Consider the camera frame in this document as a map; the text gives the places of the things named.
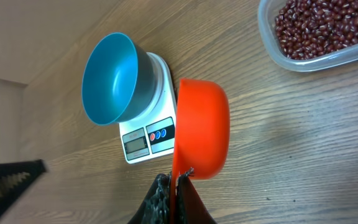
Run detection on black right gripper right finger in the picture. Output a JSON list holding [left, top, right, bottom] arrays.
[[175, 167, 217, 224]]

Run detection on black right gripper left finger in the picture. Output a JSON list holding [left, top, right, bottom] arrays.
[[128, 174, 171, 224]]

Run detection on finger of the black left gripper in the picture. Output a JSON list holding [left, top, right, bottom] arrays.
[[0, 159, 47, 218]]

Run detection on red measuring scoop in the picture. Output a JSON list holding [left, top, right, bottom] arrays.
[[170, 78, 230, 223]]

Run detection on red adzuki beans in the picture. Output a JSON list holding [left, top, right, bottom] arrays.
[[274, 0, 358, 60]]

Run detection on white digital kitchen scale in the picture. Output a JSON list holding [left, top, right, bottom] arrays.
[[119, 52, 177, 164]]

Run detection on teal plastic bowl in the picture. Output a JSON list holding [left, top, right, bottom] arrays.
[[81, 32, 157, 126]]

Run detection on clear plastic container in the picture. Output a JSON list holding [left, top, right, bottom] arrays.
[[257, 0, 358, 72]]

